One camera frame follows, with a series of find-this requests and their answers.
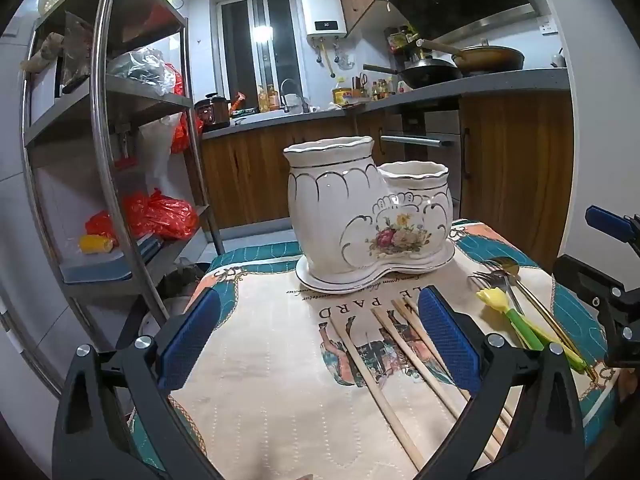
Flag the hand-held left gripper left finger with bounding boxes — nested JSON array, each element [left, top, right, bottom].
[[51, 287, 223, 480]]

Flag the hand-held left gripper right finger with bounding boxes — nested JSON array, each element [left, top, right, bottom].
[[416, 290, 586, 480]]

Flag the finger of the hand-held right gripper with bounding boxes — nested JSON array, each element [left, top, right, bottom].
[[585, 205, 640, 252], [552, 254, 640, 321]]

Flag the silver fork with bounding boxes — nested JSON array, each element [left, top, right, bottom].
[[469, 271, 523, 313]]

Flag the gold spoon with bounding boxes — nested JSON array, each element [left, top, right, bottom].
[[487, 256, 598, 381]]

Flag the white floral ceramic utensil holder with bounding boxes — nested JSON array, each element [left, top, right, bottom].
[[283, 136, 457, 295]]

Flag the dark bag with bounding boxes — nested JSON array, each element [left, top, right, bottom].
[[160, 260, 211, 311]]

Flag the printed quilted tablecloth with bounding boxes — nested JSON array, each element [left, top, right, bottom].
[[127, 217, 621, 480]]

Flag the wooden kitchen cabinet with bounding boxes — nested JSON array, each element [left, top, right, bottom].
[[200, 92, 576, 271]]

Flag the blue trays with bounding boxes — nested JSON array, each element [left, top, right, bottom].
[[60, 235, 163, 283]]

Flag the large red plastic bag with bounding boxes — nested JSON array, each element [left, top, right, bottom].
[[122, 189, 200, 241]]

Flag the yellow packet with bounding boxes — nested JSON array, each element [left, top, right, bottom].
[[79, 234, 115, 256]]

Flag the small red plastic bag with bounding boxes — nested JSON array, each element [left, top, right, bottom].
[[85, 210, 119, 247]]

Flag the built-in oven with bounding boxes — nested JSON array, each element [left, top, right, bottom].
[[380, 110, 461, 221]]

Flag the white plastic bag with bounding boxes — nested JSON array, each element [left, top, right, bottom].
[[137, 112, 183, 196]]

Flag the brown wok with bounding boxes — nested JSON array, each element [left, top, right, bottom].
[[417, 39, 526, 73]]

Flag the dark rice cooker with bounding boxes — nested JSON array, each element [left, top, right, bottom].
[[194, 92, 232, 132]]

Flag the black wok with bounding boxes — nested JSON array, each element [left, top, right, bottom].
[[362, 57, 463, 90]]

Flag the metal shelf rack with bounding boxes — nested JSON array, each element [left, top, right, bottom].
[[20, 0, 226, 401]]

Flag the oil bottles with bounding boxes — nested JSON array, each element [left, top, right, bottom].
[[257, 84, 281, 112]]

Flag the condiment bottles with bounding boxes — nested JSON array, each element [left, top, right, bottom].
[[370, 77, 398, 100]]

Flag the metal faucet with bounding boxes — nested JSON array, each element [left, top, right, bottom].
[[280, 78, 311, 113]]

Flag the clear plastic bag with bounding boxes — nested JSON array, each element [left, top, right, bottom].
[[107, 47, 176, 96]]

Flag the window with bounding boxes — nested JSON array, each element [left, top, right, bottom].
[[216, 0, 306, 111]]

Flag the brown bag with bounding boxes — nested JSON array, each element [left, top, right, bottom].
[[62, 12, 96, 86]]

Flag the white water heater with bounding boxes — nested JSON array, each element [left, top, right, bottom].
[[300, 0, 348, 40]]

